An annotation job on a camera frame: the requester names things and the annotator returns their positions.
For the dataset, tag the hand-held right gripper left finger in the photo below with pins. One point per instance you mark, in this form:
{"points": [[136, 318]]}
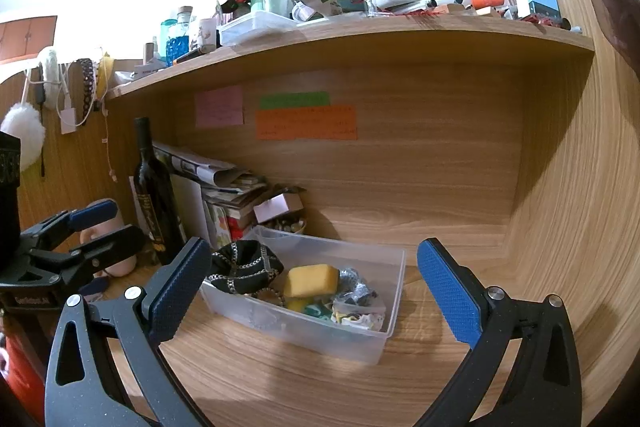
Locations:
{"points": [[180, 292]]}

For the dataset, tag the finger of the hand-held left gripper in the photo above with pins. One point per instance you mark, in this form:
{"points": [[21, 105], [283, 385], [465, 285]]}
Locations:
{"points": [[110, 247], [92, 214]]}

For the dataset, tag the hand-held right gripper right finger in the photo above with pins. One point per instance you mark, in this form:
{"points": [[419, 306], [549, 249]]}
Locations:
{"points": [[447, 297]]}

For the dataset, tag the clear plastic bin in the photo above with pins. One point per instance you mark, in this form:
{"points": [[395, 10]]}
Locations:
{"points": [[300, 332]]}

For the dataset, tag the teal cloth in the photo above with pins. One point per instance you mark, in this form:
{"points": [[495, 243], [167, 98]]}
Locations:
{"points": [[318, 310]]}

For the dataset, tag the yellow sponge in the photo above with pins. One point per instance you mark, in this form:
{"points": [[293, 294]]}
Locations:
{"points": [[310, 282]]}

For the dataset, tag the pale pink cylinder bottle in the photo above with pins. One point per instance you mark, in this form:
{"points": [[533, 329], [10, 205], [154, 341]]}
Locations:
{"points": [[125, 266]]}

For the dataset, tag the dark wine bottle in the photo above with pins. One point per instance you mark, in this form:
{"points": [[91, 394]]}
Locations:
{"points": [[150, 192]]}

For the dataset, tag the white envelope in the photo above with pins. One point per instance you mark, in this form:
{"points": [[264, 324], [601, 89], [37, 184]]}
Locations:
{"points": [[192, 207]]}

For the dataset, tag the stack of books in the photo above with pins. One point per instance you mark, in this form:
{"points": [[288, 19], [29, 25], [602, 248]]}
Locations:
{"points": [[230, 217]]}

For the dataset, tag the red object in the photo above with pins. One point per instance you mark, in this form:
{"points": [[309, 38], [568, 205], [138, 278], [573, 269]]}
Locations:
{"points": [[22, 377]]}

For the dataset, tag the white power adapter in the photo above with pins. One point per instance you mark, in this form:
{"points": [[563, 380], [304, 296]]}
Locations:
{"points": [[68, 119]]}

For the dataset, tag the white fluffy earmuffs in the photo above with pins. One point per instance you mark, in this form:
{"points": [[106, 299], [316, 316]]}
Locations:
{"points": [[20, 137]]}

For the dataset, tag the folded newspaper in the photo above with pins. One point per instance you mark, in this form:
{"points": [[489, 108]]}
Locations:
{"points": [[200, 167]]}

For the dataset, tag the glass bowl of pebbles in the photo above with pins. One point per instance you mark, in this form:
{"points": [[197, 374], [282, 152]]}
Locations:
{"points": [[285, 226]]}

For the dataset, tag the small white card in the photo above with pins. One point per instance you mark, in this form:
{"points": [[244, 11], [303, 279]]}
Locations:
{"points": [[277, 207]]}

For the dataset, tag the patterned headband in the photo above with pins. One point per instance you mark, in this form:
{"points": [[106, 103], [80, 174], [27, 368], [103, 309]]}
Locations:
{"points": [[86, 84]]}

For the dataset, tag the yellow band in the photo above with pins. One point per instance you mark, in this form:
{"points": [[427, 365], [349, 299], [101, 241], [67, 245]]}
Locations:
{"points": [[103, 77]]}

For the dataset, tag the pink paper note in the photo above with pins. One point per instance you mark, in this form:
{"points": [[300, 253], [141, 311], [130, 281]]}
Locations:
{"points": [[219, 107]]}

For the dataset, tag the brown cabinet doors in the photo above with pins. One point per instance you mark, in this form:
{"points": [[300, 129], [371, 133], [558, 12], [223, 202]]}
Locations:
{"points": [[27, 39]]}

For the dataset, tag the blue faceted glass bottle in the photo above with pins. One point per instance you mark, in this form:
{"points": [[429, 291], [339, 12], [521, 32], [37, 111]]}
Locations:
{"points": [[181, 49]]}

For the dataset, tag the teal plastic bottle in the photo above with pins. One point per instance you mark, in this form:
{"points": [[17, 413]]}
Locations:
{"points": [[167, 37]]}

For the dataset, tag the orange paper note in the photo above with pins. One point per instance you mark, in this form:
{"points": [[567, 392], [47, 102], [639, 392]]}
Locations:
{"points": [[306, 123]]}

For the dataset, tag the tall corked labelled bottle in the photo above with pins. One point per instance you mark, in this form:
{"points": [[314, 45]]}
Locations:
{"points": [[207, 32]]}

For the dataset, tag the green paper note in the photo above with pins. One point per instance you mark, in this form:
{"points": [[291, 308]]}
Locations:
{"points": [[295, 100]]}

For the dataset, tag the clear lidded plastic box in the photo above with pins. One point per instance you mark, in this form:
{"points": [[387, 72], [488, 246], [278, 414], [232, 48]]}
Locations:
{"points": [[255, 29]]}

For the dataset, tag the wooden shelf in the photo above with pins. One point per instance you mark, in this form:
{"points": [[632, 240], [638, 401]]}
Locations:
{"points": [[400, 32]]}

